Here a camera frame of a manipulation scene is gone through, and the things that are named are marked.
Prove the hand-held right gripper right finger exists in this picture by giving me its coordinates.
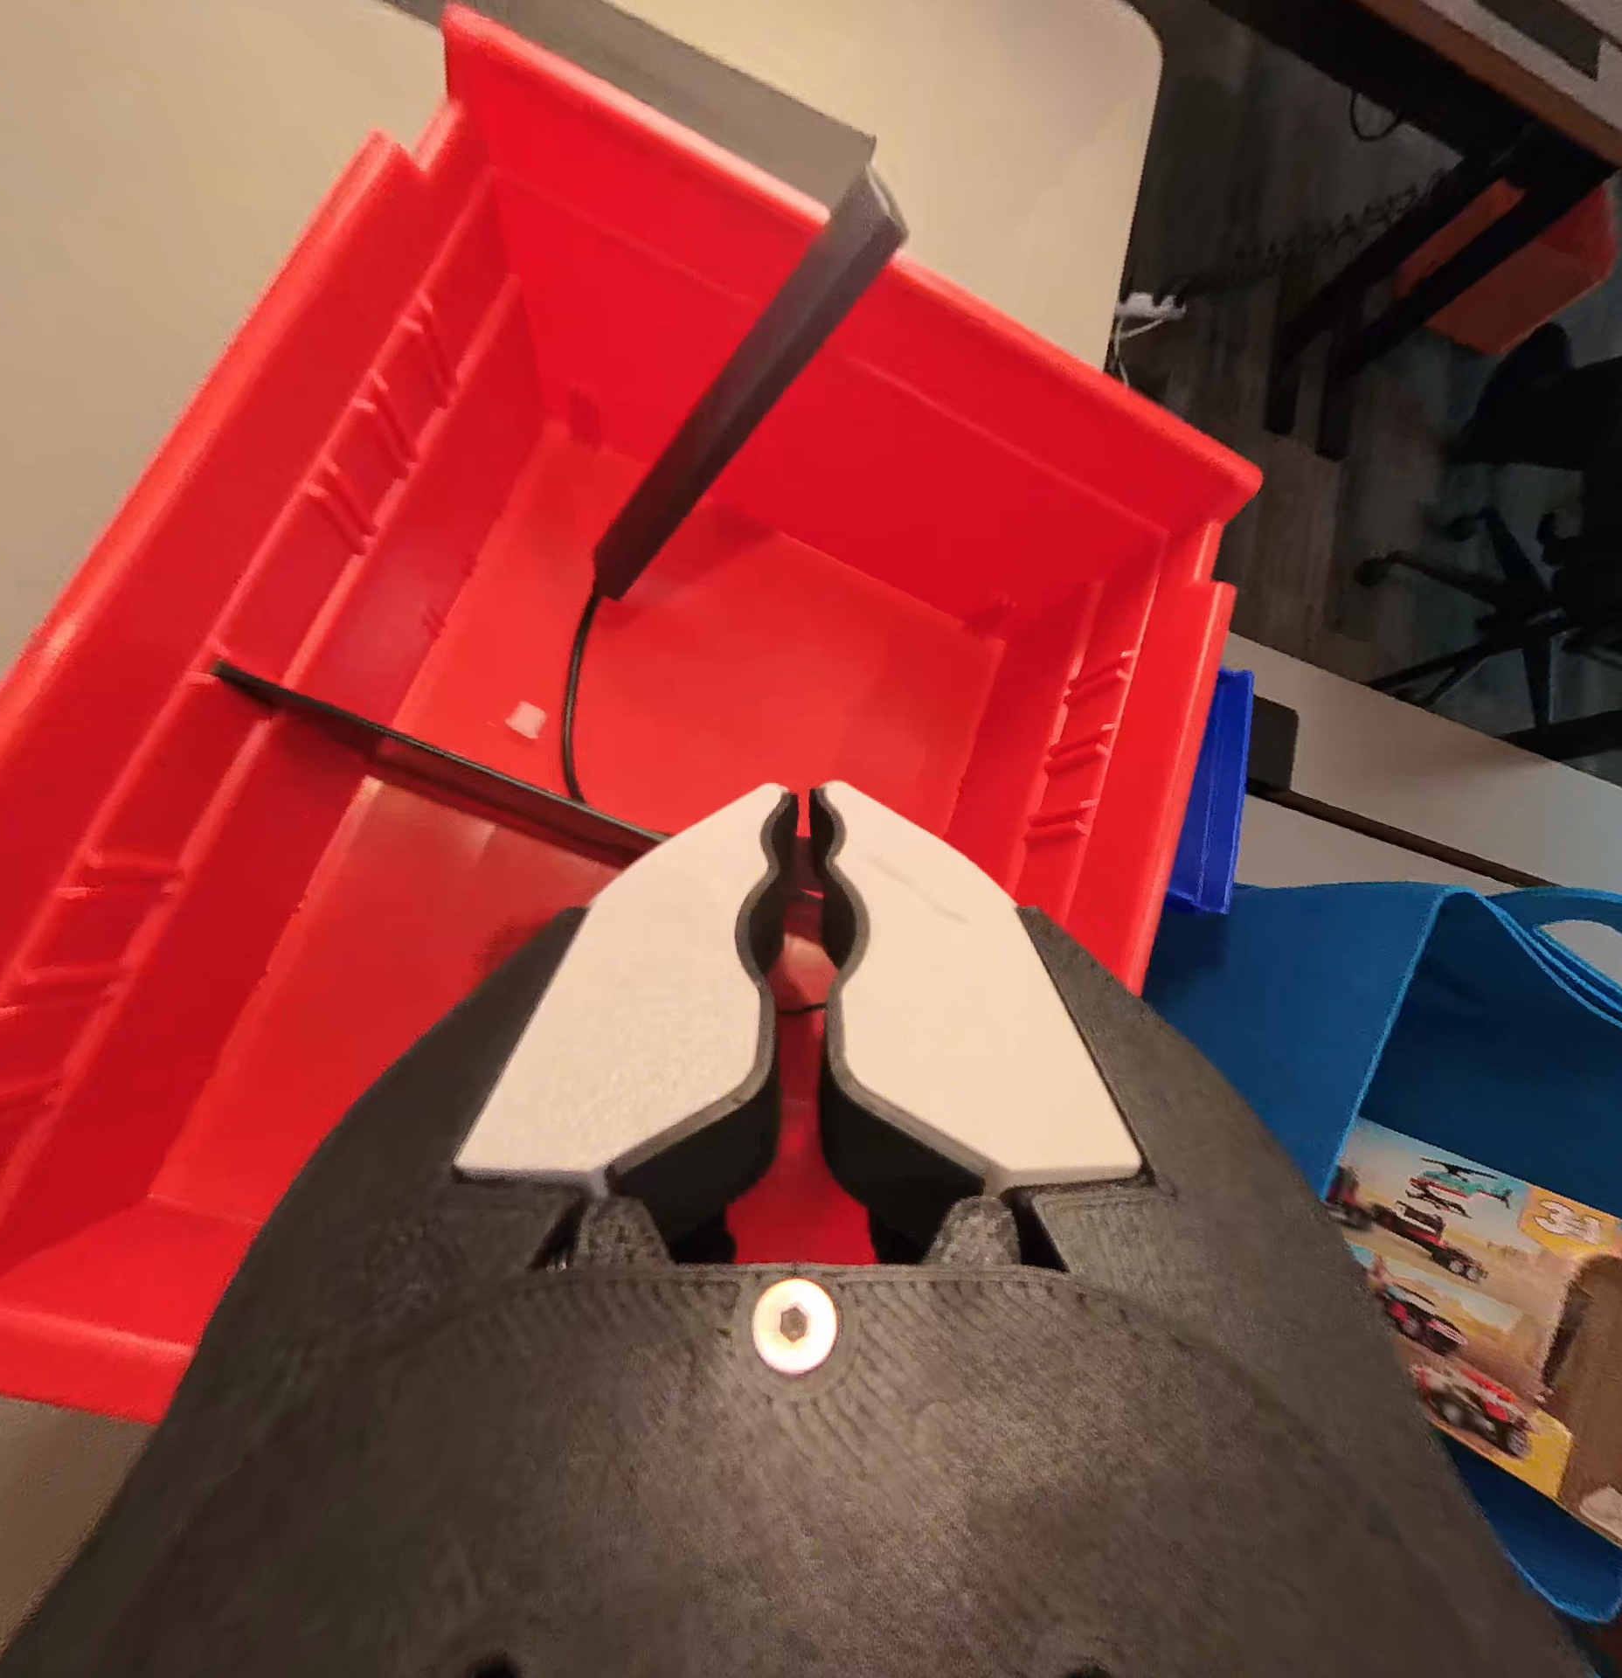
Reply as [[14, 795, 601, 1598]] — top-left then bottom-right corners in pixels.
[[810, 782, 1144, 1247]]

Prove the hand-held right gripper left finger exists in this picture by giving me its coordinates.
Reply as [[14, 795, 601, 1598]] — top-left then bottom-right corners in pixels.
[[453, 784, 800, 1233]]

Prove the blue storage bin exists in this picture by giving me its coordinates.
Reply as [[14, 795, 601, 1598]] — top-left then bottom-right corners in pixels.
[[1163, 666, 1256, 915]]

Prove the red storage bin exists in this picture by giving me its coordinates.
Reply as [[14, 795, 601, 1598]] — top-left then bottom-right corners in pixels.
[[0, 5, 1266, 1423]]

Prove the grey usb hub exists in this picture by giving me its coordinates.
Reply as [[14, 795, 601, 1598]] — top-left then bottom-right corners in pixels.
[[592, 129, 914, 608]]

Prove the blue felt bag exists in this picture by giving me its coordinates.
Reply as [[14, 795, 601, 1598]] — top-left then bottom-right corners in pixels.
[[1146, 880, 1622, 1627]]

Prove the black bin divider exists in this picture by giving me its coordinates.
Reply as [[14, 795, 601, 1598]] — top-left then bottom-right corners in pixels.
[[213, 658, 669, 867]]

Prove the colourful toy box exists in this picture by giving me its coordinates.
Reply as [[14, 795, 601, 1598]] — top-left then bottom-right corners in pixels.
[[1324, 1114, 1622, 1562]]

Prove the black office chair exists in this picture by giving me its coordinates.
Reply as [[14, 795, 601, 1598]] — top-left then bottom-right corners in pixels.
[[1362, 328, 1622, 762]]

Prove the orange storage bin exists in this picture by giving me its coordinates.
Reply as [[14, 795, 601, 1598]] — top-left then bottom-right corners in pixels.
[[1395, 183, 1619, 355]]

